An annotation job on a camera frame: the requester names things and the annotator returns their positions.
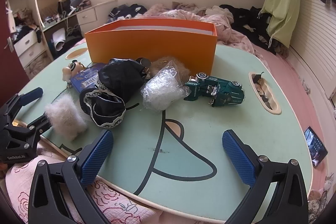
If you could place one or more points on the orange cardboard box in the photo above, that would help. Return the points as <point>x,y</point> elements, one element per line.
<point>191,42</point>

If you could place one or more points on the green cartoon lap table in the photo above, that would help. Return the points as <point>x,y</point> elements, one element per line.
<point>174,160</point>

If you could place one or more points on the dark red door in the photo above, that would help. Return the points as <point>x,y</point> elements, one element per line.
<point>13,77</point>

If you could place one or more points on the clear crinkled plastic bag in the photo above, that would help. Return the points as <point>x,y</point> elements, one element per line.
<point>164,88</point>

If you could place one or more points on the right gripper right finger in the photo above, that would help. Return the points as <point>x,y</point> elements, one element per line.
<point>289,201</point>

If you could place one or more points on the pink floral blanket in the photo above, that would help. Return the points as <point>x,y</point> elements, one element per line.
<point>221,18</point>

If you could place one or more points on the white drawer desk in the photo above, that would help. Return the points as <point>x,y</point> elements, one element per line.
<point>37,48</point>

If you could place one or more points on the cartoon head figurine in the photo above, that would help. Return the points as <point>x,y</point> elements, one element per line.
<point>70,71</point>

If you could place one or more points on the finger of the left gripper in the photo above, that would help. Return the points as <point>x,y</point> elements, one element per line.
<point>38,126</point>
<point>25,99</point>

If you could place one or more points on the smartphone on bed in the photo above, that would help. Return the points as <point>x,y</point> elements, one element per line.
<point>316,147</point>

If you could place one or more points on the green toy race car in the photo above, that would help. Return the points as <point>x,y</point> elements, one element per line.
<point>221,92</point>

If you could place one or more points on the small round metal tin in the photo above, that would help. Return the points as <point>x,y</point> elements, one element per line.
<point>146,63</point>

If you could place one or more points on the white furry pouch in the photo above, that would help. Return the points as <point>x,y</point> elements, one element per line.
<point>65,117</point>

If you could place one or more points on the black clothes pile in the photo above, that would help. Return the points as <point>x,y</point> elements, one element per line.
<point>253,26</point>

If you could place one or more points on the black lace-trimmed cloth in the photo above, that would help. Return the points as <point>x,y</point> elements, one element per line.
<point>117,82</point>

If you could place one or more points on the blue tin box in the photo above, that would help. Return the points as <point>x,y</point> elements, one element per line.
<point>86,78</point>

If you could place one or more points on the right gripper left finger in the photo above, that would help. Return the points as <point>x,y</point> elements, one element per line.
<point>46,200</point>

